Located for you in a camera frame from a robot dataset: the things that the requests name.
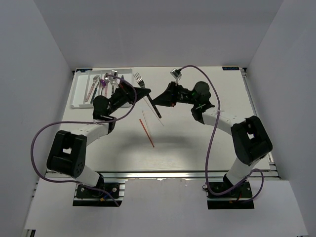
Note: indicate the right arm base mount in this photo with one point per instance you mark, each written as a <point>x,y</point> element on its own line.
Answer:
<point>235,199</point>

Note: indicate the blue logo sticker right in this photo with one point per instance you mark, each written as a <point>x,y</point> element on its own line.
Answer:
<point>230,68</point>

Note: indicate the blue logo sticker left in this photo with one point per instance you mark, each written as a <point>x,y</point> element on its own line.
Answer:
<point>83,70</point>

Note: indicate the black handled fork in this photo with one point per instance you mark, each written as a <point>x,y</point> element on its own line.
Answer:
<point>141,83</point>
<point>94,94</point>

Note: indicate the dark handled silver spoon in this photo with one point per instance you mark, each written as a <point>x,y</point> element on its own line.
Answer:
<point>113,82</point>

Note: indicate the iridescent rainbow spoon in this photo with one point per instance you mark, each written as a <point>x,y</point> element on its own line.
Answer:
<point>103,85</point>

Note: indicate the blue logo sticker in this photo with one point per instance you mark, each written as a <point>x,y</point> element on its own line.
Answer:
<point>230,68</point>
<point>83,70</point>

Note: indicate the pink handled spoon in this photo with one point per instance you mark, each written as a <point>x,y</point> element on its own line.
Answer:
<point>107,82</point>

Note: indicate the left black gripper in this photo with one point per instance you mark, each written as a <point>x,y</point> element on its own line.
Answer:
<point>124,89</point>

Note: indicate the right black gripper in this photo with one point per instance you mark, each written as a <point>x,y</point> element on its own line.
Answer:
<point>169,98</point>

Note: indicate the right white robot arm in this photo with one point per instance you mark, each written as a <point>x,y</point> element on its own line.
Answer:
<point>250,139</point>

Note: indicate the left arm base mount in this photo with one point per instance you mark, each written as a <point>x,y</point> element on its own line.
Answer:
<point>106,194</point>

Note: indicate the white divided cutlery tray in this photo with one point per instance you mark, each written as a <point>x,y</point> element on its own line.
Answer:
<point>83,82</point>

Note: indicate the pink handled fork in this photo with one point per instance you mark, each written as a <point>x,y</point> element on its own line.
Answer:
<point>94,83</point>

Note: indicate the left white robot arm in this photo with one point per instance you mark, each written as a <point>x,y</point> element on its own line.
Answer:
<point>68,152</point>

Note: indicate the orange chopstick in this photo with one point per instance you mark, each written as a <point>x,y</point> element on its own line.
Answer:
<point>147,133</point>

